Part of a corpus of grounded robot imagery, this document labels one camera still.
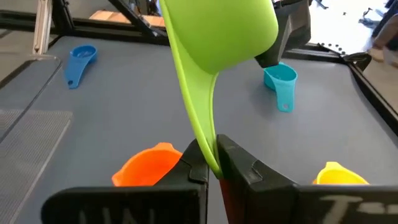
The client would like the blue measuring cup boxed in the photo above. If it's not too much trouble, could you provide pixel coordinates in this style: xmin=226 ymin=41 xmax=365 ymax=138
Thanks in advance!
xmin=64 ymin=44 xmax=99 ymax=90

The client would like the person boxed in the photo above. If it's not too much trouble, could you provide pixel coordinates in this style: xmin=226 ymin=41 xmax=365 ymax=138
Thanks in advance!
xmin=369 ymin=0 xmax=398 ymax=68

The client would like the teal measuring cup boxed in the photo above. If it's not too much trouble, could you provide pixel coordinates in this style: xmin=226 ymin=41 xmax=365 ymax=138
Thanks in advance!
xmin=263 ymin=61 xmax=299 ymax=113

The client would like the green measuring cup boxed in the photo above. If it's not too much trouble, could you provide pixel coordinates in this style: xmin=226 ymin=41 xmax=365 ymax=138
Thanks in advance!
xmin=159 ymin=0 xmax=279 ymax=180

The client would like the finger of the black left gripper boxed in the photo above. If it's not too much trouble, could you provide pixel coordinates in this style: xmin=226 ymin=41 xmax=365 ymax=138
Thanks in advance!
xmin=254 ymin=0 xmax=312 ymax=68

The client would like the clear plastic basket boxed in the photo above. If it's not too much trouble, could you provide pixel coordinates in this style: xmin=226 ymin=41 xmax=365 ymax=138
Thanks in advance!
xmin=0 ymin=53 xmax=74 ymax=224

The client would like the orange measuring cup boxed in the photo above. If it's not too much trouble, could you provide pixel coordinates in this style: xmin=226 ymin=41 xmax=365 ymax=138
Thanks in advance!
xmin=111 ymin=142 xmax=183 ymax=187

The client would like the yellow measuring cup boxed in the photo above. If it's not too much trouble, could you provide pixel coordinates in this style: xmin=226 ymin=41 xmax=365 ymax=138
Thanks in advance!
xmin=312 ymin=161 xmax=370 ymax=186

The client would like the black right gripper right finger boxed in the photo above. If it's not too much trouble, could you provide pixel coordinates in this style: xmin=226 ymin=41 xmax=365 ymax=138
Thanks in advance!
xmin=216 ymin=134 xmax=398 ymax=224

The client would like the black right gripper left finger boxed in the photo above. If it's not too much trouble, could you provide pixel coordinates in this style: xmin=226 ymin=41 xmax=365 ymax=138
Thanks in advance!
xmin=41 ymin=138 xmax=210 ymax=224

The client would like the grey table mat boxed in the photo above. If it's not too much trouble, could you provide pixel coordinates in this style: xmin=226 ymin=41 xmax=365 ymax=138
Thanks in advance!
xmin=0 ymin=35 xmax=398 ymax=224

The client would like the silver aluminium post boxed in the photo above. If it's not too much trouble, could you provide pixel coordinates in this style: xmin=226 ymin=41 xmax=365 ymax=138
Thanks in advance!
xmin=32 ymin=0 xmax=53 ymax=55

